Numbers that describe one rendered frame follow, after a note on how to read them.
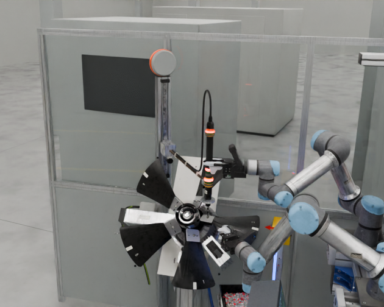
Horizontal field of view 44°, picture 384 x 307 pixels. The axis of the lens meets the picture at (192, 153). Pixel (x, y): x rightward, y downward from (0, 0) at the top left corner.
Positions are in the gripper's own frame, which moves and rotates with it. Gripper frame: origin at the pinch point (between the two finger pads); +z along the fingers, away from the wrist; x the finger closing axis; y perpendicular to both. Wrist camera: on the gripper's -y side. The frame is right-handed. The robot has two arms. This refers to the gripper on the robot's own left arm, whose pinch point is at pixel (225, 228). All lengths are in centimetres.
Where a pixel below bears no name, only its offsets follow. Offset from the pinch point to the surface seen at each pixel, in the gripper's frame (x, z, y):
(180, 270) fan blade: 14.8, -0.2, 25.2
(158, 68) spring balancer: -68, 80, -2
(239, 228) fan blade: 0.9, -1.6, -6.8
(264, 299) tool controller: -8, -65, 17
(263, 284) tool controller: -7, -56, 13
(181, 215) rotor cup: -5.3, 14.3, 16.7
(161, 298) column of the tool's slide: 89, 82, 13
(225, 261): 19.2, 1.4, 0.2
